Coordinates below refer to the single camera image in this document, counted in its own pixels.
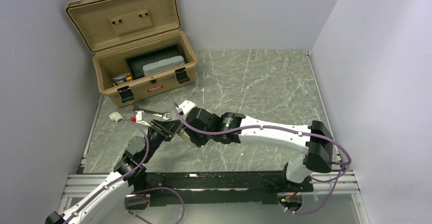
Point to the tan plastic toolbox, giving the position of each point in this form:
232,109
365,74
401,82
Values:
114,30

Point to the pack of batteries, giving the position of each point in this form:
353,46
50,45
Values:
118,80

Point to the black tray in toolbox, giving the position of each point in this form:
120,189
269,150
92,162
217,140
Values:
136,62

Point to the white plastic pipe fitting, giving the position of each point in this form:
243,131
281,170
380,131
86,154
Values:
116,117

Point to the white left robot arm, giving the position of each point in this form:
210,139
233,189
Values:
129,176

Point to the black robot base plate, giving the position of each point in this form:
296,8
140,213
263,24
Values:
223,187

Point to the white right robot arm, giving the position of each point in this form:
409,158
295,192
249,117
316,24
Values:
312,142

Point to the silver open-end wrench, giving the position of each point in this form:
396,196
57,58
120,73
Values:
163,115

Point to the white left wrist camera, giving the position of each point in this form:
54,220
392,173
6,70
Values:
139,119

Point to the white remote control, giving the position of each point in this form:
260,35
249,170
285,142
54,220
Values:
183,134

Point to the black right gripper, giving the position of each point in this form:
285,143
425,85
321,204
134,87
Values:
199,142

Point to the grey plastic case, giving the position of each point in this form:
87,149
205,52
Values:
163,65

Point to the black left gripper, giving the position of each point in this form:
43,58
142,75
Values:
166,129

